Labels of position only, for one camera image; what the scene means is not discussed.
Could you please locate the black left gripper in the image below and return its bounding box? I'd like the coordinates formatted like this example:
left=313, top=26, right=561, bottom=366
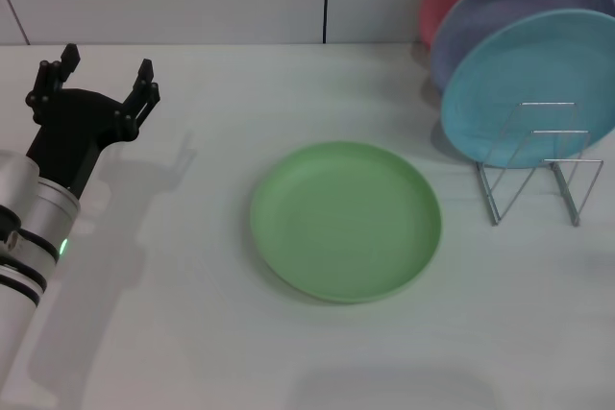
left=25, top=43, right=161, bottom=201

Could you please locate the green round plate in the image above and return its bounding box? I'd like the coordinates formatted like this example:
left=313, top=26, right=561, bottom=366
left=248, top=140, right=443, bottom=305

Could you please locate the blue round plate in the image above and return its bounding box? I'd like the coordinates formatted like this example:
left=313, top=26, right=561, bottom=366
left=440, top=9, right=615, bottom=171

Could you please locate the purple round plate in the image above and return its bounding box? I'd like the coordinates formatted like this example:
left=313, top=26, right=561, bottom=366
left=430, top=0, right=615, bottom=92

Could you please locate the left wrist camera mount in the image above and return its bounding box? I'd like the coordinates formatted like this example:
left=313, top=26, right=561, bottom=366
left=0, top=205, right=23, bottom=262

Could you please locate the silver wire plate rack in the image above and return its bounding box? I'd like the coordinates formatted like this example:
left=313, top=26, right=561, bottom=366
left=475, top=101, right=604, bottom=228

